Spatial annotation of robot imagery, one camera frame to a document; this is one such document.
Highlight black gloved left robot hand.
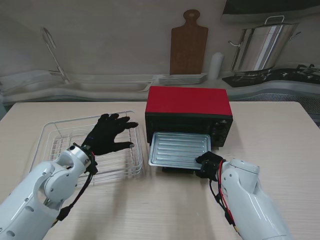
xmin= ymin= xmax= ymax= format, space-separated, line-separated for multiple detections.
xmin=83 ymin=113 xmax=140 ymax=156

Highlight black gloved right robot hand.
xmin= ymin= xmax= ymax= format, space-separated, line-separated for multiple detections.
xmin=194 ymin=151 xmax=225 ymax=165

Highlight ribbed metal baking tray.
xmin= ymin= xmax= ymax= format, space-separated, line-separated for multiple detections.
xmin=147 ymin=131 xmax=211 ymax=168

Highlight red black toaster oven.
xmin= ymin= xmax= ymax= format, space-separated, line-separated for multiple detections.
xmin=144 ymin=86 xmax=235 ymax=151

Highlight steel kitchen sink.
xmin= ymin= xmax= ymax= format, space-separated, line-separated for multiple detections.
xmin=24 ymin=81 xmax=151 ymax=93

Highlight stack of white plates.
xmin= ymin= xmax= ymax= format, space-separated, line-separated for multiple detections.
xmin=158 ymin=73 xmax=209 ymax=86

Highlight chrome kitchen faucet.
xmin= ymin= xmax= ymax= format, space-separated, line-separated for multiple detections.
xmin=41 ymin=27 xmax=71 ymax=84

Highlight white paper towel roll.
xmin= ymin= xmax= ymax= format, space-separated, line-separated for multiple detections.
xmin=208 ymin=52 xmax=224 ymax=81

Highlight brown wooden cutting board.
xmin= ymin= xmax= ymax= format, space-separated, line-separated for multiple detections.
xmin=169 ymin=9 xmax=210 ymax=76

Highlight black gas stove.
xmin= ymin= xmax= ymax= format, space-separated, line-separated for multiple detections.
xmin=221 ymin=63 xmax=320 ymax=88

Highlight tall steel stock pot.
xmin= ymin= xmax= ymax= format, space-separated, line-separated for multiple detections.
xmin=227 ymin=15 xmax=302 ymax=73

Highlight dark range hood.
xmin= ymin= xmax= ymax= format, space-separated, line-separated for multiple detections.
xmin=219 ymin=0 xmax=320 ymax=25

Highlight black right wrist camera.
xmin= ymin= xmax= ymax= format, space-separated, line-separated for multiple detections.
xmin=199 ymin=159 xmax=219 ymax=180

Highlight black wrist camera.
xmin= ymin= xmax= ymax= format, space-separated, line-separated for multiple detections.
xmin=199 ymin=159 xmax=219 ymax=180
xmin=87 ymin=161 xmax=99 ymax=176

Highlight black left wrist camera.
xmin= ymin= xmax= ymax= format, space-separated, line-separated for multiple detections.
xmin=87 ymin=161 xmax=99 ymax=176

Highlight red black right arm cable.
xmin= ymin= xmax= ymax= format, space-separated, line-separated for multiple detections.
xmin=208 ymin=159 xmax=240 ymax=227

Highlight red black arm cable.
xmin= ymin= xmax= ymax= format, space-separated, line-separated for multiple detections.
xmin=53 ymin=153 xmax=99 ymax=223
xmin=208 ymin=159 xmax=240 ymax=227

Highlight white wire dish rack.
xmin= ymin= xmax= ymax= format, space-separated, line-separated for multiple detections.
xmin=26 ymin=110 xmax=146 ymax=187

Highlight red black left arm cable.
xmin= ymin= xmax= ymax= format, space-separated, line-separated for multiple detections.
xmin=53 ymin=153 xmax=99 ymax=223

